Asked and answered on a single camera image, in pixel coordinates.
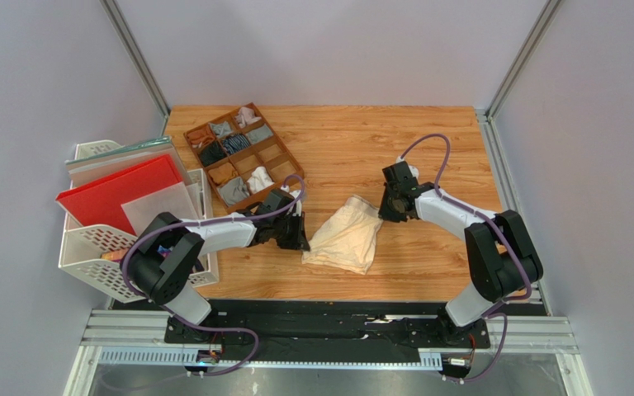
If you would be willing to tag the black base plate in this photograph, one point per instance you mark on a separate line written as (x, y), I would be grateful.
(309, 323)

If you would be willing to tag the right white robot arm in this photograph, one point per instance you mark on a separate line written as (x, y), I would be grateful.
(502, 259)

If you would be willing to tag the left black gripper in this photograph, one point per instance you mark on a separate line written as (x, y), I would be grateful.
(299, 242)

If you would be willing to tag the orange rolled cloth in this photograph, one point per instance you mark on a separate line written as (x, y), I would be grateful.
(200, 136)
(222, 174)

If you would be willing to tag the purple book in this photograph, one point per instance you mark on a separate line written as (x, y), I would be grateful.
(115, 256)

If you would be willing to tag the white slotted cable duct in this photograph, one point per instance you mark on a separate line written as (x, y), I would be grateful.
(313, 357)

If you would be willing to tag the white underwear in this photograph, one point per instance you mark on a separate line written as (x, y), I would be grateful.
(259, 180)

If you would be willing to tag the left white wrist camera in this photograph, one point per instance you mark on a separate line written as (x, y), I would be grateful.
(295, 202)

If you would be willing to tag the red folder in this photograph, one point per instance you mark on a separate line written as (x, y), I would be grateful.
(100, 201)

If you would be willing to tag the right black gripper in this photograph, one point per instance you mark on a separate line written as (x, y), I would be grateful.
(389, 204)

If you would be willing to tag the black rolled cloth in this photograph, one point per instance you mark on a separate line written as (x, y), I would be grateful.
(211, 153)

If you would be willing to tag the pink rolled cloth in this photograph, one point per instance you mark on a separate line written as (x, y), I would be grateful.
(246, 116)

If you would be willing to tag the beige boxer shorts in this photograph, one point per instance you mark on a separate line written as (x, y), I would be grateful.
(347, 240)

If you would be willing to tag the grey rolled cloth lower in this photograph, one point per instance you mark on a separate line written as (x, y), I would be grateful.
(234, 191)

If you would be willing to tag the orange rolled cloth top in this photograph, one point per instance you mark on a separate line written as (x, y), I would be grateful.
(200, 136)

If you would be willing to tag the striped blue rolled cloth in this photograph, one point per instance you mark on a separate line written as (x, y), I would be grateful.
(235, 143)

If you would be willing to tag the brown compartment organizer box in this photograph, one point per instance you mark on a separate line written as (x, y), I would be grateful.
(271, 153)

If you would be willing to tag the grey rolled cloth top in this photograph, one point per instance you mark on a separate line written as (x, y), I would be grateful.
(222, 129)

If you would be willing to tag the orange rolled cloth lower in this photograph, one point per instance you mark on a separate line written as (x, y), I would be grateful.
(222, 174)

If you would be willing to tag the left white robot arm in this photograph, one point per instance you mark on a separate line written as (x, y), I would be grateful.
(159, 264)

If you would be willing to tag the translucent white folder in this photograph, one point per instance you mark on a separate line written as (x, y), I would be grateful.
(184, 202)

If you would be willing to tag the grey rolled cloth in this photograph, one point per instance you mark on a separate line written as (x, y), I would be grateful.
(234, 191)
(259, 134)
(222, 129)

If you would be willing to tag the white file rack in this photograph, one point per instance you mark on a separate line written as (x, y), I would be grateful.
(82, 247)

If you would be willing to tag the grey folder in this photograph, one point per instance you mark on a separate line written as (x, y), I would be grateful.
(94, 160)

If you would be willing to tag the grey rolled cloth right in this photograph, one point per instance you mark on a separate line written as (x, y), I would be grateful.
(259, 134)

